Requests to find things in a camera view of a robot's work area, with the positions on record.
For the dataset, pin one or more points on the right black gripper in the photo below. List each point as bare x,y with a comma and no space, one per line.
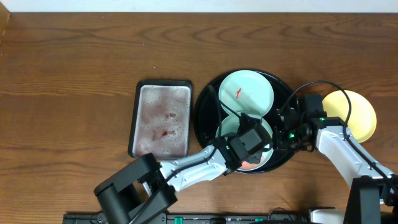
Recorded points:
280,144

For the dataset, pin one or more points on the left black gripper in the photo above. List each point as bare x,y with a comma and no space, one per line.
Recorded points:
254,156

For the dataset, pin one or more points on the light green plate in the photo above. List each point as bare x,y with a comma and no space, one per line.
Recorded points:
233,126

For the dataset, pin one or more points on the light blue plate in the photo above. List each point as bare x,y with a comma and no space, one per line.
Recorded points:
247,91

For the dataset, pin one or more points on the yellow plate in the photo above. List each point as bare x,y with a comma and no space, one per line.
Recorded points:
362,122

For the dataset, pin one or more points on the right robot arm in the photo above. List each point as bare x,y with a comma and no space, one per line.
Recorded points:
372,187

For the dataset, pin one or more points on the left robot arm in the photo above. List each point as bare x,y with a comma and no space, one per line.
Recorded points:
145,188

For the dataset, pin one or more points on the round black tray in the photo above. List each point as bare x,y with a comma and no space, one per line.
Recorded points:
206,122

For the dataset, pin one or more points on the black rectangular soapy tray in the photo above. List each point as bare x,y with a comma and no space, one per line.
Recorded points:
161,119

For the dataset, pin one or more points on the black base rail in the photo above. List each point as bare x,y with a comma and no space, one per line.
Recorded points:
277,216

